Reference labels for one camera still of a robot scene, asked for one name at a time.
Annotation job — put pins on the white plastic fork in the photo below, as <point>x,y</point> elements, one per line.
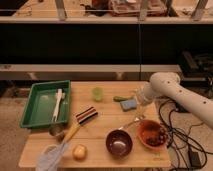
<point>56,109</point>

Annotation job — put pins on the black power adapter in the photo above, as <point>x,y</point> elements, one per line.
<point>194,158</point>

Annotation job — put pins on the metal spoon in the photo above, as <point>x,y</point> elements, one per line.
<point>137,119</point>

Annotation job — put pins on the dark purple bowl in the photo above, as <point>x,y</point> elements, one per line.
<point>119,143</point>

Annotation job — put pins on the light green cup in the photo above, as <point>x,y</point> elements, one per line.
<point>97,94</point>

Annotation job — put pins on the green pepper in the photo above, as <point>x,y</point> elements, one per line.
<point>120,98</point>

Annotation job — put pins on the dark box on shelf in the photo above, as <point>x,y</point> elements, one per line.
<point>196,65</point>

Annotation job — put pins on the yellow apple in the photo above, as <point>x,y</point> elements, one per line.
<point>80,152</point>

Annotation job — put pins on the blue sponge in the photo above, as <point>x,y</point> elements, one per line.
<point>128,104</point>

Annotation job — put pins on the orange bowl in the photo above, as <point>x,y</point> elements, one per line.
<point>147,128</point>

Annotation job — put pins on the green plastic tray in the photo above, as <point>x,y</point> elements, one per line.
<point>39,108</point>

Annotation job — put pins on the dark red grape bunch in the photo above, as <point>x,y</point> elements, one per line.
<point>158,138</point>

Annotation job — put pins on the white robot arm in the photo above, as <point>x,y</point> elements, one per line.
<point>168,84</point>

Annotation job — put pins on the striped black white cloth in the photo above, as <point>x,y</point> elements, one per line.
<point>84,116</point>

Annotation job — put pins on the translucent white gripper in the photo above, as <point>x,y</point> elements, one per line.
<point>145,95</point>

